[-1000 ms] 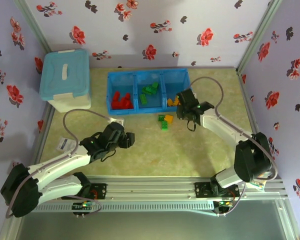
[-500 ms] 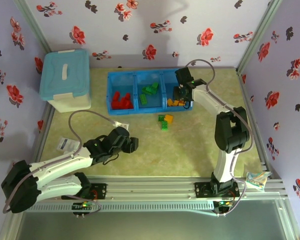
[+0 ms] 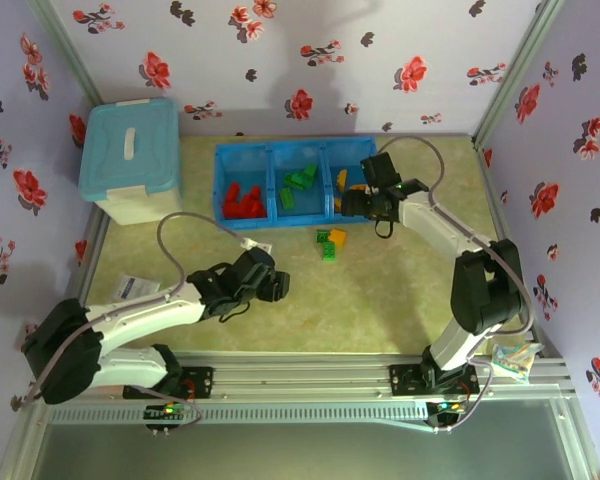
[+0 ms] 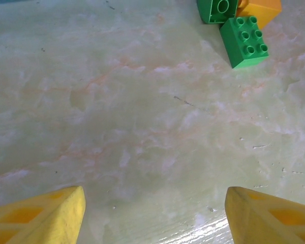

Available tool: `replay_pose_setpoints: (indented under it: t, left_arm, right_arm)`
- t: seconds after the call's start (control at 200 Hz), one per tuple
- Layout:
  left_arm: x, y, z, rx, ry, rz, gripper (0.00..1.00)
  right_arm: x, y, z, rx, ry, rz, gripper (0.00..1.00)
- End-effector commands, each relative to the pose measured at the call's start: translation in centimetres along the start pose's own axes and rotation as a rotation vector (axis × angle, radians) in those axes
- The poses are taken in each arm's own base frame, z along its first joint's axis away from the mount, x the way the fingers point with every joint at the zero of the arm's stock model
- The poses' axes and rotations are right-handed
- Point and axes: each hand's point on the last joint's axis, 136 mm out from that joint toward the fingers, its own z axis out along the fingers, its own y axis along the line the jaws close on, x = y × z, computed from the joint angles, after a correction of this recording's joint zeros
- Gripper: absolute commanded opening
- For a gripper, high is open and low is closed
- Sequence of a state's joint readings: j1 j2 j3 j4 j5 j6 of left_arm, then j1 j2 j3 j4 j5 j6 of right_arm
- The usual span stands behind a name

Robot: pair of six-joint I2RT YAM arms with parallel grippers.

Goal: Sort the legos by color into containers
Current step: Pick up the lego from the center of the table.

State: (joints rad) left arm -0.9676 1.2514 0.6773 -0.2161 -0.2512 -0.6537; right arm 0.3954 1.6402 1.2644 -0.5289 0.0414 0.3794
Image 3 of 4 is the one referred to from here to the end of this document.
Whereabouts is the slotted grey cable duct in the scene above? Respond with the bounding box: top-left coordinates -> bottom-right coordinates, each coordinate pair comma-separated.
47,403 -> 429,426

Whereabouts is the blue three-compartment bin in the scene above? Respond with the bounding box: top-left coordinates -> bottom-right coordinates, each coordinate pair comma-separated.
212,135 -> 382,231

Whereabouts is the right base cable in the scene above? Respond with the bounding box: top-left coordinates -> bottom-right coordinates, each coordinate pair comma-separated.
447,357 -> 495,433

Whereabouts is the clear bag of colourful items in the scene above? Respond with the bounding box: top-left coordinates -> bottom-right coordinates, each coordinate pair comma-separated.
489,341 -> 544,384

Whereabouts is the aluminium cross rail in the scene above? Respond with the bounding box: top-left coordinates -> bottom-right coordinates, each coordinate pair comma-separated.
29,351 -> 579,404

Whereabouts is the grey left arm cable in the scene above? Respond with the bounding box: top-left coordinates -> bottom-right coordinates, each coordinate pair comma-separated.
28,211 -> 247,402

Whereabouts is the left base cable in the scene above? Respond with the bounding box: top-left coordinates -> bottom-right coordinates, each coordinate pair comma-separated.
168,384 -> 206,434

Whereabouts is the base cable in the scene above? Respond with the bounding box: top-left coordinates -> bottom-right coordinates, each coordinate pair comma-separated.
168,384 -> 206,434
447,357 -> 495,433

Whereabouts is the controller board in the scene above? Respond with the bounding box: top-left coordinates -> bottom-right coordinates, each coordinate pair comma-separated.
144,403 -> 192,420
428,399 -> 470,431

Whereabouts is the storage box with blue lid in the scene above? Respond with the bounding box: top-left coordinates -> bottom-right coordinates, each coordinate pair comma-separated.
77,97 -> 184,225

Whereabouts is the right controller board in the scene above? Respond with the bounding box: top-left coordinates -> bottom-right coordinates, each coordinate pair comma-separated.
428,399 -> 470,431

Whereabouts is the left controller board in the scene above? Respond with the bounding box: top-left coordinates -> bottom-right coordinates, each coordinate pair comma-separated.
144,403 -> 192,420

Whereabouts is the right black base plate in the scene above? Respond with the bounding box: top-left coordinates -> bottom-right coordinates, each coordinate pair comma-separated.
388,363 -> 481,397

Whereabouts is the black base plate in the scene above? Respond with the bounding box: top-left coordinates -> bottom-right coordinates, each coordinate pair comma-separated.
388,363 -> 481,397
123,366 -> 216,400

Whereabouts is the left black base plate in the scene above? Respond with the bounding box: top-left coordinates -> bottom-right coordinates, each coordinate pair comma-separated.
123,366 -> 216,400

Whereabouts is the white paper card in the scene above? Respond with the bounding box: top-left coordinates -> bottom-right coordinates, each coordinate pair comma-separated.
111,272 -> 162,303

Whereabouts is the aluminium corner post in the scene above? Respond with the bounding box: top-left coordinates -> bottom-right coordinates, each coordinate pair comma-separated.
471,0 -> 567,152
26,0 -> 102,104

